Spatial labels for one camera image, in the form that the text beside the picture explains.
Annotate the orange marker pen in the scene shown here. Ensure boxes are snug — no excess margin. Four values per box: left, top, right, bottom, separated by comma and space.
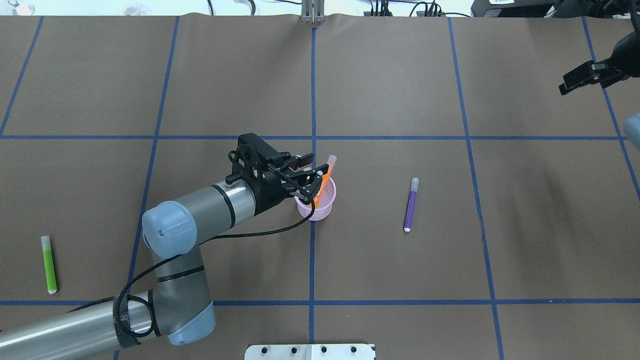
314, 154, 338, 208

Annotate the aluminium frame post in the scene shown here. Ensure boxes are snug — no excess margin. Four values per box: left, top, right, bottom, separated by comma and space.
300, 0, 326, 25

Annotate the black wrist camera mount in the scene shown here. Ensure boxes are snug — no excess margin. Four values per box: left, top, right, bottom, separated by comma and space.
224, 133, 291, 186

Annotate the purple marker pen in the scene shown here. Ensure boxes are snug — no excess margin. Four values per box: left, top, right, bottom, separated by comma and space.
402, 177, 419, 233

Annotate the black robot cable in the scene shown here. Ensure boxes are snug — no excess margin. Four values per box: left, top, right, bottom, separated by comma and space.
65, 150, 313, 336

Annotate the green marker pen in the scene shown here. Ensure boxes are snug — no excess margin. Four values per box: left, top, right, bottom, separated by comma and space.
40, 235, 58, 295

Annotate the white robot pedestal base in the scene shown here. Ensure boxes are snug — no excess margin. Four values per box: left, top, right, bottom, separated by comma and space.
244, 343, 377, 360

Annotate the brown paper table mat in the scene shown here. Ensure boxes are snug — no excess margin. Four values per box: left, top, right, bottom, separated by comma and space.
1, 13, 639, 360

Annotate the pink mesh pen holder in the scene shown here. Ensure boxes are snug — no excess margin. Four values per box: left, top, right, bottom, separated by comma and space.
294, 177, 338, 222

